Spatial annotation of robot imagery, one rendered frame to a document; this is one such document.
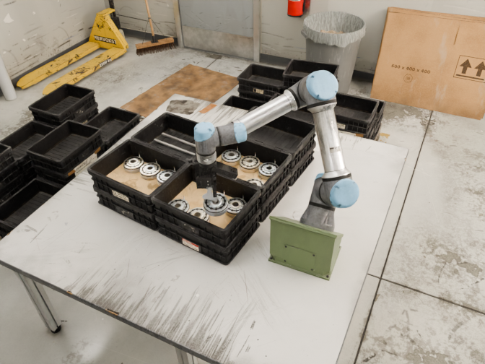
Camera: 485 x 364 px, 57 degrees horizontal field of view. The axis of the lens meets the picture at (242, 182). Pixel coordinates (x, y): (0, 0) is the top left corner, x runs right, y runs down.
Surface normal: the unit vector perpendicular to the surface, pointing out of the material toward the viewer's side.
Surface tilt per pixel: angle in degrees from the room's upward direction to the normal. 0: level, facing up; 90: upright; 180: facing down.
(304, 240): 90
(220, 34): 90
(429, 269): 0
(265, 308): 0
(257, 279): 0
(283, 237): 90
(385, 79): 73
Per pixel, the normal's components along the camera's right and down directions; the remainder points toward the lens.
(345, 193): 0.24, 0.18
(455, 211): -0.03, -0.76
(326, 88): 0.18, -0.08
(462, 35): -0.44, 0.47
